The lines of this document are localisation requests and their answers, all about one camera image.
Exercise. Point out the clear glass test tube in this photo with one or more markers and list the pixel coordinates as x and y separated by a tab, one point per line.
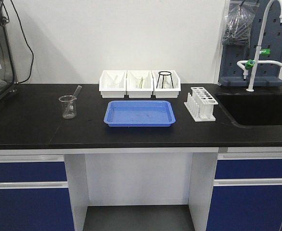
77	91

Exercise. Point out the white test tube rack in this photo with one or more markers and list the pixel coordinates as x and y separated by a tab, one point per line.
200	104

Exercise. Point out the grey pegboard drying rack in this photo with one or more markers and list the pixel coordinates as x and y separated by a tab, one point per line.
267	75

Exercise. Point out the blue plastic tray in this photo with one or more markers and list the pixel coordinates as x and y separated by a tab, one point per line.
139	114

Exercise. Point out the middle white storage bin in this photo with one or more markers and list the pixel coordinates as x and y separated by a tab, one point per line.
131	81

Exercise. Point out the white storage bin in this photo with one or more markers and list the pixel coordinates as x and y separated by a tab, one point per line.
106	92
131	81
166	93

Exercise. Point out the glass beaker with droppers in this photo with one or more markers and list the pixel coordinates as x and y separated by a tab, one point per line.
140	82

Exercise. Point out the small glass beakers in bin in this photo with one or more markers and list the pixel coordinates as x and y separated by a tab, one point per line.
114	82

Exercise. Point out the right white storage bin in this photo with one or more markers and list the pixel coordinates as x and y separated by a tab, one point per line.
166	93

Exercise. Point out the glass flask under tripod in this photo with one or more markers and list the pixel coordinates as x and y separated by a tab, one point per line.
166	83

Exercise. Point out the left white storage bin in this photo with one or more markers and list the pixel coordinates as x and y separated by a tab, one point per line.
106	92

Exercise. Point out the clear glass beaker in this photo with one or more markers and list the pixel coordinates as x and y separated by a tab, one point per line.
68	106

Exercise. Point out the black sink basin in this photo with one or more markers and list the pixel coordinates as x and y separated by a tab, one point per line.
253	109

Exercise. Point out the white gooseneck lab faucet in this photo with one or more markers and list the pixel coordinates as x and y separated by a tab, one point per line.
246	65

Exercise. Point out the plastic bag of pegs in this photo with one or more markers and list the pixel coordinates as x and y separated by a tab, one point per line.
239	22

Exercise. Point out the right blue cabinet drawer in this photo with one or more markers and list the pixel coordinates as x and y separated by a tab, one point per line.
247	196

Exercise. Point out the blue cabinet drawer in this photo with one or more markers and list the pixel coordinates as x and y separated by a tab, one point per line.
247	196
34	196

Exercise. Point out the left blue cabinet drawer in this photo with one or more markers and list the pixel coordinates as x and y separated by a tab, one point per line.
34	196

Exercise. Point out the black wire tripod stand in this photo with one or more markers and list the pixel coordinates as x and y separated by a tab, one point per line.
161	76

